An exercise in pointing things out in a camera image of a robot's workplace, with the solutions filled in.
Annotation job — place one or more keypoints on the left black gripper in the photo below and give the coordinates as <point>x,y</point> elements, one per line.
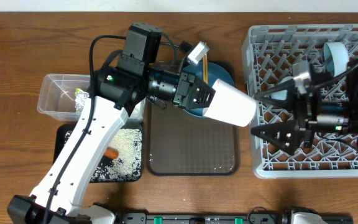
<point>191,84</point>

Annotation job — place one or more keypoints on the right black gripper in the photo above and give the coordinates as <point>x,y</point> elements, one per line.
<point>297,135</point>

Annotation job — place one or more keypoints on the light blue cup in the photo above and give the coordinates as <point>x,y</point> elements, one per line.
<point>281,95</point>

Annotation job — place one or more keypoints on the dark blue plate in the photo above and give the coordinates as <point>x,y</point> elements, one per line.
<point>216,70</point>

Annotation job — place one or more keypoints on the pink white cup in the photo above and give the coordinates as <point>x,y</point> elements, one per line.
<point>230,105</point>

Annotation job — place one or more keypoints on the light blue white bowl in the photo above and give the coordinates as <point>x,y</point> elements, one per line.
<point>336,57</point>

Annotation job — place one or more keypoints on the orange carrot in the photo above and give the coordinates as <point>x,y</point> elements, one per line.
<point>111,153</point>

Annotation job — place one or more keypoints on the yellow foil snack wrapper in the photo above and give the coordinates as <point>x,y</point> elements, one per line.
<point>80,98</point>

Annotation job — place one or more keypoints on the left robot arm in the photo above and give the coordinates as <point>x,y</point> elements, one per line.
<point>58,198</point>

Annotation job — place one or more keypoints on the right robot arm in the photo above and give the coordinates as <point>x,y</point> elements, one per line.
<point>323,80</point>

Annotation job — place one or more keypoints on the grey dishwasher rack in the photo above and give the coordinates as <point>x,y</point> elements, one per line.
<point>268,53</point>

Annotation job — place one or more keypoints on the brown serving tray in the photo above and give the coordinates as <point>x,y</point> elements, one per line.
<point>184,142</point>

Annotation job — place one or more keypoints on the spilled white rice grains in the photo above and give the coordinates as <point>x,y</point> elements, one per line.
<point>127,166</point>

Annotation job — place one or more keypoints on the clear plastic bin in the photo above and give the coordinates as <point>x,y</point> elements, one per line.
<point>57,95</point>

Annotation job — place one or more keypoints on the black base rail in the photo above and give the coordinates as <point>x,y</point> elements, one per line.
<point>142,218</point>

